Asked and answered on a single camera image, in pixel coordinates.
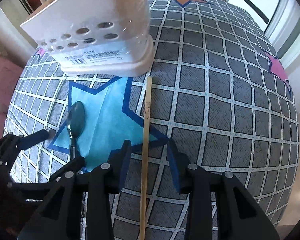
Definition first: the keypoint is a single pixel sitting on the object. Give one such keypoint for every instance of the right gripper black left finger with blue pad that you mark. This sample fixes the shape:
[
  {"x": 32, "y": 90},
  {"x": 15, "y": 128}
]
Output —
[{"x": 58, "y": 213}]

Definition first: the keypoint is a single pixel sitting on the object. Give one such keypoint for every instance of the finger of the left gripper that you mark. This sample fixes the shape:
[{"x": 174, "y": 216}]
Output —
[{"x": 26, "y": 142}]

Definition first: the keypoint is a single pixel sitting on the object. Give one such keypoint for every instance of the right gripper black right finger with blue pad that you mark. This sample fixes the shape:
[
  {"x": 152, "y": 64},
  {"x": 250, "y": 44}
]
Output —
[{"x": 239, "y": 215}]

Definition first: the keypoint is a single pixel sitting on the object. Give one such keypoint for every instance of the steel spoon black handle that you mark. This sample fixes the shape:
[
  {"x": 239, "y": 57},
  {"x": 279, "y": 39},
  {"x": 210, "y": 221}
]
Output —
[{"x": 75, "y": 124}]

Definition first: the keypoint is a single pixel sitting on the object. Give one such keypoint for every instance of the beige plastic utensil holder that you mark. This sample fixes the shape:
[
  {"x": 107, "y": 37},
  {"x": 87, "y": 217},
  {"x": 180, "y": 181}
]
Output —
[{"x": 95, "y": 36}]

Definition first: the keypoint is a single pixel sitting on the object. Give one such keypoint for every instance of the bamboo chopstick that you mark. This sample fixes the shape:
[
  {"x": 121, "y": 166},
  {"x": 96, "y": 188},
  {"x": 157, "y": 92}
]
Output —
[{"x": 144, "y": 165}]

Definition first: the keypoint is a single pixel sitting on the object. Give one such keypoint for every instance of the pink paper star left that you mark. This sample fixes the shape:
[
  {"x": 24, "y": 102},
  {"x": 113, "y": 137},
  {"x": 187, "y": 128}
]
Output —
[{"x": 40, "y": 52}]

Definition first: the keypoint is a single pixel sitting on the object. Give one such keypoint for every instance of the pink paper star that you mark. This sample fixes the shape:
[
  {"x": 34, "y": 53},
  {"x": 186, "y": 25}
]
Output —
[
  {"x": 40, "y": 52},
  {"x": 276, "y": 68}
]

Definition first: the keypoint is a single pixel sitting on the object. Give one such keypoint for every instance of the grey checked tablecloth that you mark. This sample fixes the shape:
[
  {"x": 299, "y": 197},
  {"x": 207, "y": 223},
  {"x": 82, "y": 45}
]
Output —
[{"x": 212, "y": 94}]

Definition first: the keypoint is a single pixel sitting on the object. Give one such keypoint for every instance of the pink paper star right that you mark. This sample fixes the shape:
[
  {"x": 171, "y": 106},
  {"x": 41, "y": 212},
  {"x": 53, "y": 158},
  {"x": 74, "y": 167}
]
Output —
[{"x": 276, "y": 68}]

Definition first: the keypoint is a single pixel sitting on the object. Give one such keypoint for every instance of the white refrigerator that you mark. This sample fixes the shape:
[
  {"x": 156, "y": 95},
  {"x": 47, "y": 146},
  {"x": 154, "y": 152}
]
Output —
[{"x": 255, "y": 0}]

